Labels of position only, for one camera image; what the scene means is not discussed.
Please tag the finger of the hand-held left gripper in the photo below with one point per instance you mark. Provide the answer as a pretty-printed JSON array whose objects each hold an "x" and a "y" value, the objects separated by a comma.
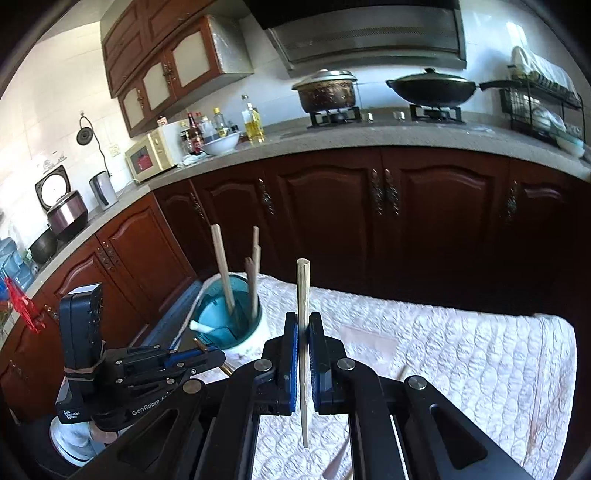
[
  {"x": 203, "y": 355},
  {"x": 143, "y": 353}
]

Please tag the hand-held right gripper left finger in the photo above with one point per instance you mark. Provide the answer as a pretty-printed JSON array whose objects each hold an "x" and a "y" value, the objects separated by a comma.
[{"x": 291, "y": 364}]

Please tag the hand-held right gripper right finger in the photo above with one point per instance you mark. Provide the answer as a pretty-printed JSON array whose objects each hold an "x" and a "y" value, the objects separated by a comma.
[{"x": 316, "y": 364}]

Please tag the gold fork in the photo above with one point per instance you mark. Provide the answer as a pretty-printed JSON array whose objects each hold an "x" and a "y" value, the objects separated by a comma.
[{"x": 213, "y": 356}]

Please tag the white ceramic spoon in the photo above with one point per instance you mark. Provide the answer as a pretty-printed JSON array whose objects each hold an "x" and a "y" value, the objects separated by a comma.
[{"x": 203, "y": 326}]

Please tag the floral white utensil cup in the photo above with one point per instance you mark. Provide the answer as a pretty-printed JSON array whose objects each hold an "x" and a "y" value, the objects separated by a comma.
[{"x": 256, "y": 341}]

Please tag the person's left hand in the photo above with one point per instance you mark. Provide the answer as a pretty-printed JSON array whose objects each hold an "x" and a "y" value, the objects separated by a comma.
[{"x": 69, "y": 436}]

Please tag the beige embroidered cloth patch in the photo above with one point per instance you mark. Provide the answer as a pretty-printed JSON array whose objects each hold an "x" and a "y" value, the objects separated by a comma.
[{"x": 369, "y": 344}]

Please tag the red plastic object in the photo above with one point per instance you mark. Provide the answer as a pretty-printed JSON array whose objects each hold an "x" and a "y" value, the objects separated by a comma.
[{"x": 23, "y": 304}]

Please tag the black round pot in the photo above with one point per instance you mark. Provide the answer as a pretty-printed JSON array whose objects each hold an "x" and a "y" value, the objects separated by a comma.
[{"x": 42, "y": 247}]

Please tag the blue water jug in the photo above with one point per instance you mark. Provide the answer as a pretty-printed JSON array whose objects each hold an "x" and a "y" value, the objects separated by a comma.
[{"x": 14, "y": 263}]

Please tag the rice cooker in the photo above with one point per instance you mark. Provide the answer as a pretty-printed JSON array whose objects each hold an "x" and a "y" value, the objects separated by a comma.
[{"x": 67, "y": 214}]

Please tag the silver electric kettle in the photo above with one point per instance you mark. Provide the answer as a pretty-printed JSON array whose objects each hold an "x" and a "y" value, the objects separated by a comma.
[{"x": 104, "y": 191}]

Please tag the white quilted tablecloth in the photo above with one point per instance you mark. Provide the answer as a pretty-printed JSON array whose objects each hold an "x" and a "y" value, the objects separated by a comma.
[{"x": 461, "y": 360}]

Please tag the cream microwave oven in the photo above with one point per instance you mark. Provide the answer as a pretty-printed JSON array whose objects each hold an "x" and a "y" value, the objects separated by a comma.
[{"x": 150, "y": 157}]

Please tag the brown wooden lower cabinets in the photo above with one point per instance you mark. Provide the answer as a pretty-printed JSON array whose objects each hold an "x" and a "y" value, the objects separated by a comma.
[{"x": 438, "y": 207}]

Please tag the brown wooden cabinets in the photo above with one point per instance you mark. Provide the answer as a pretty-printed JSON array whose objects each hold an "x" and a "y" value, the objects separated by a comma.
[
  {"x": 438, "y": 207},
  {"x": 152, "y": 46}
]

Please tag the large white mixing bowl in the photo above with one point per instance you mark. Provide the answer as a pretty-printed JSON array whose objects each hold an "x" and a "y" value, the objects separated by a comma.
[{"x": 221, "y": 144}]

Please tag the dark sauce bottle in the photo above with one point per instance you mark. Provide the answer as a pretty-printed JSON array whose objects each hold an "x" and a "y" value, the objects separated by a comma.
[{"x": 195, "y": 136}]

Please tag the clear glass bottle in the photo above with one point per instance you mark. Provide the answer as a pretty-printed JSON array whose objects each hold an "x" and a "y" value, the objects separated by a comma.
[{"x": 220, "y": 124}]

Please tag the grey stone countertop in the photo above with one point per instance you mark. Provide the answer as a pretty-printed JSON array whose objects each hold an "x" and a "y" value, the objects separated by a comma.
[{"x": 369, "y": 136}]

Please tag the yellow oil bottle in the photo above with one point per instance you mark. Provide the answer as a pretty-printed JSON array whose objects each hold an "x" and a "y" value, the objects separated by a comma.
[{"x": 253, "y": 124}]

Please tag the gas stove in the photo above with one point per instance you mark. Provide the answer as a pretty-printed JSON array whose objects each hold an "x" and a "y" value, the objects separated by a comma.
[{"x": 337, "y": 117}]

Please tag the stained pot with lid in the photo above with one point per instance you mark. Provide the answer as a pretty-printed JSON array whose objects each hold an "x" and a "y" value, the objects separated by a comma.
[{"x": 325, "y": 94}]

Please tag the brown wooden upper cabinets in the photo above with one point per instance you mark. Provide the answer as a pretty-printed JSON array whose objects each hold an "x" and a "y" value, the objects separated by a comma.
[{"x": 152, "y": 46}]

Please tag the black wok with lid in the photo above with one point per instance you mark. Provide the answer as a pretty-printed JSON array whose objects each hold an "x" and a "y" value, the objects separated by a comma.
[{"x": 431, "y": 90}]

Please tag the steel range hood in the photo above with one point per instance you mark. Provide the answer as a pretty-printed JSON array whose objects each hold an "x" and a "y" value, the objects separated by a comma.
[{"x": 369, "y": 37}]

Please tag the white cloth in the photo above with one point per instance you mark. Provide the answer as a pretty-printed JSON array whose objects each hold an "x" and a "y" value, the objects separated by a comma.
[{"x": 540, "y": 67}]

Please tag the wall socket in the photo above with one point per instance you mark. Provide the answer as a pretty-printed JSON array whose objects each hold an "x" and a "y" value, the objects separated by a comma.
[{"x": 114, "y": 150}]

